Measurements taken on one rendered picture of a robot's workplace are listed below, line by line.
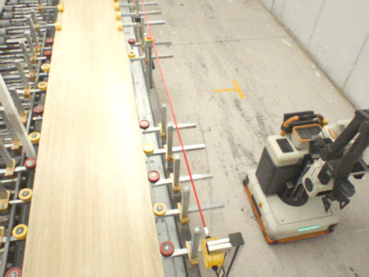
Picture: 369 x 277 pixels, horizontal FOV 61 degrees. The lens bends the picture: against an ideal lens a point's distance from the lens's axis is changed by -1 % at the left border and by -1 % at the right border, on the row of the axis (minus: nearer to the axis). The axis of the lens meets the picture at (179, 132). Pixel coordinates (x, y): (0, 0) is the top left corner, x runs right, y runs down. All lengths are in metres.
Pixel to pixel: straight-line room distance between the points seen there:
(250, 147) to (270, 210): 0.99
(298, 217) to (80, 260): 1.77
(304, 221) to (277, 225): 0.24
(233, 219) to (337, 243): 0.92
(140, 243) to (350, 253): 1.97
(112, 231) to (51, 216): 0.38
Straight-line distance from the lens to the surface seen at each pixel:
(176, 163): 1.94
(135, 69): 3.48
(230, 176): 3.27
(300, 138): 2.48
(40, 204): 2.11
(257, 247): 2.93
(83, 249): 1.90
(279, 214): 2.81
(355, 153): 1.81
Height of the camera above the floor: 2.59
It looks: 46 degrees down
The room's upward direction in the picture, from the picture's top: 3 degrees clockwise
